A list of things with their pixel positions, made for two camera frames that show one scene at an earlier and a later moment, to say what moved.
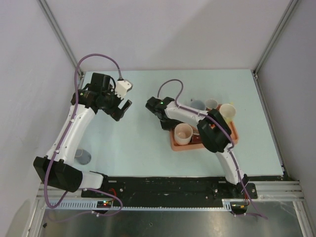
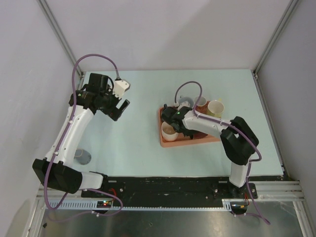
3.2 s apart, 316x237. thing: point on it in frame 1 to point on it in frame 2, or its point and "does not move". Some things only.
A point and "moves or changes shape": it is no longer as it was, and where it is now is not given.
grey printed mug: [82, 156] does not move
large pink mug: [182, 134] moves or changes shape
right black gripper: [170, 126] to [189, 133]
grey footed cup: [198, 104] to [188, 99]
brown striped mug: [196, 138] does not move
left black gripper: [115, 112] does not move
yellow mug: [227, 111] to [216, 108]
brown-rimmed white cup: [211, 103] to [202, 105]
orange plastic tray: [176, 146] to [180, 140]
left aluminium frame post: [59, 35] does not move
